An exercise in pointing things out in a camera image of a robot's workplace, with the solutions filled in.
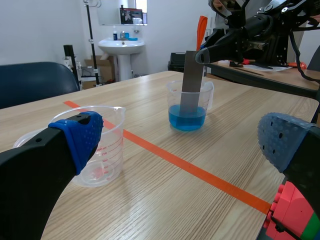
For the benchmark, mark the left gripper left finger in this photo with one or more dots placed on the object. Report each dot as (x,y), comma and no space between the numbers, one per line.
(32,170)

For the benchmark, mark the black metal pole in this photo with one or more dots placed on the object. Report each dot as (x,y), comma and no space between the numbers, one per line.
(92,42)

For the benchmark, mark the toy brick block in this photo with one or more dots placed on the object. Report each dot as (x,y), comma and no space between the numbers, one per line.
(290,207)

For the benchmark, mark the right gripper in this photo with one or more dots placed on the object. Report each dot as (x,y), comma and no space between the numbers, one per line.
(265,37)

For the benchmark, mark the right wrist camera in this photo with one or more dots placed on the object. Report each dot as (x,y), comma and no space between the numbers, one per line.
(226,7)

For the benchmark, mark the black box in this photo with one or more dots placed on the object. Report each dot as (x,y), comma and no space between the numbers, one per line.
(176,62)

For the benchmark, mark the wall mirror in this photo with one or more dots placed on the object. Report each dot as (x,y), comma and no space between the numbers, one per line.
(110,12)

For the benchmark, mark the empty clear plastic beaker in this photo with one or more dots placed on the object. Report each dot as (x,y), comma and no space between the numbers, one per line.
(110,140)

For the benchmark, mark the clear beaker with blue liquid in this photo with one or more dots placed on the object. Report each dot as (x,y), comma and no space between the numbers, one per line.
(187,120)

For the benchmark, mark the grey metal plate orange strip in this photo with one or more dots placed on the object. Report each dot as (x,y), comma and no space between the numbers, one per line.
(191,82)

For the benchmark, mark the brown cardboard box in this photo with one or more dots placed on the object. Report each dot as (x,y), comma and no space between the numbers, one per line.
(106,67)

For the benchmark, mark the dark blue chair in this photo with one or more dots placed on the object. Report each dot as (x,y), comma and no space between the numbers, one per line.
(35,82)

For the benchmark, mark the white wash basin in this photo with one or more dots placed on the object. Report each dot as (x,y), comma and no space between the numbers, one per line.
(122,50)

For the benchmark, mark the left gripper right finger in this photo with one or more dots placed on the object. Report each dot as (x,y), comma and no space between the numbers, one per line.
(297,147)

